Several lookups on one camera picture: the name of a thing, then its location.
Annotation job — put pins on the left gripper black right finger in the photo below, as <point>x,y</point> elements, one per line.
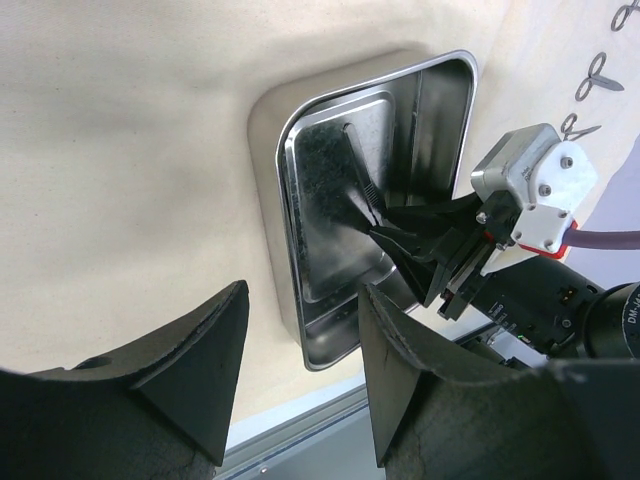
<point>440,411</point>

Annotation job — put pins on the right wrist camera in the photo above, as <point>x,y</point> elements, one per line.
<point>548,179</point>

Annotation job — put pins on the steel surgical scissors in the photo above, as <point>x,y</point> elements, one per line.
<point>571,131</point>

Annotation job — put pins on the steel instrument tray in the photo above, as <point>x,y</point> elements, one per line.
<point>412,113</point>

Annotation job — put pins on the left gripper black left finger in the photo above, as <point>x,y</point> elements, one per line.
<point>158,407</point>

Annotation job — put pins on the aluminium front rail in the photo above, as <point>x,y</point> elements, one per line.
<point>325,434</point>

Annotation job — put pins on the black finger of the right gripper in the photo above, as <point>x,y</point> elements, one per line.
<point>436,217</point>
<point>417,259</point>

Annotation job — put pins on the steel scalpel handle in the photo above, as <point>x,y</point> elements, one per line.
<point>374,200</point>

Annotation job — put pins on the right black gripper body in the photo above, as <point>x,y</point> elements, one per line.
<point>540,301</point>

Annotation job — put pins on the beige cloth wrap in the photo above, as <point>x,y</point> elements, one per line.
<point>127,191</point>

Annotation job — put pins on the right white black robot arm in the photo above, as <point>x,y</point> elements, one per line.
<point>612,329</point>

